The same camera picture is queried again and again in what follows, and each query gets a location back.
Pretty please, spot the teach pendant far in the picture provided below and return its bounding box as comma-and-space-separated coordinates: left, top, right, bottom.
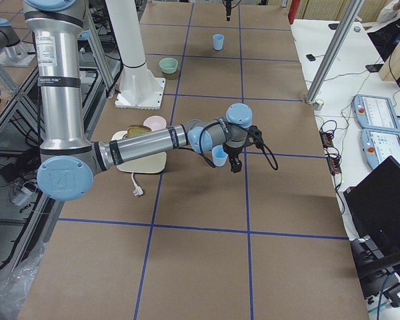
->
352, 94, 400, 132

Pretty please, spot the aluminium frame post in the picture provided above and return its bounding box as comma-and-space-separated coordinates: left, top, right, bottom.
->
305, 0, 365, 111

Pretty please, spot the pink plastic bowl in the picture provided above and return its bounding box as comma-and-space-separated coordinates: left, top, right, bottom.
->
143, 115, 167, 131

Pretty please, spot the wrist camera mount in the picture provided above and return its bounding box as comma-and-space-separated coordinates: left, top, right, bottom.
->
247, 125, 265, 151

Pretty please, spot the teach pendant near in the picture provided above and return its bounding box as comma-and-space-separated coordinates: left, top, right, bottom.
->
361, 129, 400, 169

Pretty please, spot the black laptop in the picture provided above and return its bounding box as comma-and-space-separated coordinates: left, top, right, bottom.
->
343, 156, 400, 251

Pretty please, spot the small black box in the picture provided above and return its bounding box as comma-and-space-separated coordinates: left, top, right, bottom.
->
306, 54, 316, 61

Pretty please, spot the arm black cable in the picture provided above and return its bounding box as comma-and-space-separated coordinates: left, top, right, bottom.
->
199, 119, 279, 172

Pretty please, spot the teach pendant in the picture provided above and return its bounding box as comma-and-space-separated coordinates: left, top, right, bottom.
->
361, 129, 400, 169
352, 94, 400, 132

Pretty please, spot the white power plug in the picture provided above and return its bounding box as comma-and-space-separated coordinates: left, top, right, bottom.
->
131, 173, 144, 197

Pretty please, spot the green plastic bowl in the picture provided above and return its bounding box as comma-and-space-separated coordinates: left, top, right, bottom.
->
159, 57, 179, 75

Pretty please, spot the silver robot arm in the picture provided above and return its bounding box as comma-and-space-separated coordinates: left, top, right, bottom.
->
23, 1, 257, 201

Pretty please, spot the brown toast slice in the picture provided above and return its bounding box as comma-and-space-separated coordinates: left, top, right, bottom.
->
126, 125, 152, 138

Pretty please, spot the cream white toaster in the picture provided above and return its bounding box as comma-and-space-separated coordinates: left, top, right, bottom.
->
117, 151, 167, 174

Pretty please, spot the light blue cup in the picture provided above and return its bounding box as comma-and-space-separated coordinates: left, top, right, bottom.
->
212, 33, 225, 51
211, 145, 228, 167

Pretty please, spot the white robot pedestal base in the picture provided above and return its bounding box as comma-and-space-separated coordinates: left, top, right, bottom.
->
106, 0, 165, 109

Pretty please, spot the black phone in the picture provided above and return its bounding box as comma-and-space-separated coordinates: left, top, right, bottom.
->
365, 63, 383, 73

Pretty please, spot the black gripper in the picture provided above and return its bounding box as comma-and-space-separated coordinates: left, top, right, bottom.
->
223, 140, 246, 173
222, 0, 232, 21

